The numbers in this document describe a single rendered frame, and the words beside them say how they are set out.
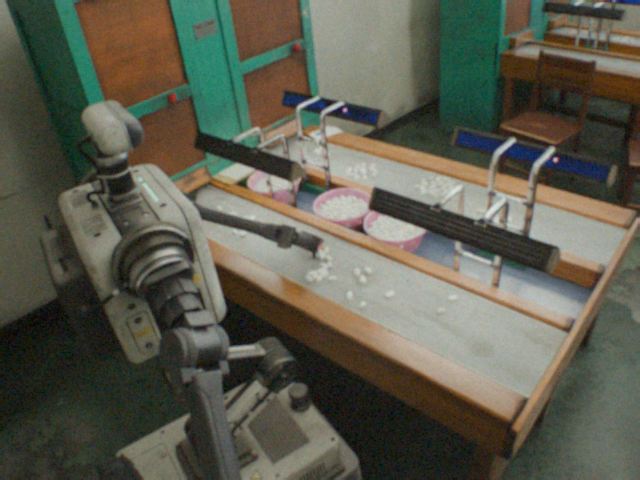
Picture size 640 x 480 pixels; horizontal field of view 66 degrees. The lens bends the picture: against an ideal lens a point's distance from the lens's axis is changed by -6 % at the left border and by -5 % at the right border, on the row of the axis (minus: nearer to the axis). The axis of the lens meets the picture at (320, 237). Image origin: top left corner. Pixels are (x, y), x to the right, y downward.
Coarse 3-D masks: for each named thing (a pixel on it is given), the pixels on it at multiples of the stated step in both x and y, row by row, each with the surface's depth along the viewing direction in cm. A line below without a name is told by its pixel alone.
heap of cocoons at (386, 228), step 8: (384, 216) 221; (376, 224) 218; (384, 224) 218; (392, 224) 217; (400, 224) 215; (408, 224) 217; (376, 232) 213; (384, 232) 212; (392, 232) 212; (400, 232) 211; (408, 232) 213; (416, 232) 213; (392, 240) 207; (400, 240) 207; (400, 248) 205
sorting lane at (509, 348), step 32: (224, 192) 254; (288, 224) 225; (256, 256) 208; (288, 256) 206; (352, 256) 201; (320, 288) 188; (352, 288) 186; (384, 288) 184; (416, 288) 182; (448, 288) 181; (384, 320) 171; (416, 320) 169; (448, 320) 168; (480, 320) 166; (512, 320) 165; (448, 352) 157; (480, 352) 155; (512, 352) 154; (544, 352) 152; (512, 384) 144
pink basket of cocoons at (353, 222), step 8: (328, 192) 238; (336, 192) 239; (352, 192) 239; (360, 192) 236; (320, 200) 236; (368, 200) 233; (320, 208) 236; (320, 216) 222; (360, 216) 219; (336, 224) 221; (344, 224) 221; (352, 224) 222
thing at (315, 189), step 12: (300, 108) 236; (336, 108) 232; (324, 120) 228; (300, 132) 242; (324, 132) 231; (300, 144) 245; (324, 144) 234; (324, 156) 238; (324, 168) 242; (312, 192) 257; (324, 192) 250
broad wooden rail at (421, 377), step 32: (224, 256) 206; (224, 288) 210; (256, 288) 190; (288, 288) 186; (288, 320) 186; (320, 320) 171; (352, 320) 169; (320, 352) 182; (352, 352) 168; (384, 352) 156; (416, 352) 155; (384, 384) 164; (416, 384) 152; (448, 384) 144; (480, 384) 143; (448, 416) 149; (480, 416) 139; (512, 416) 133
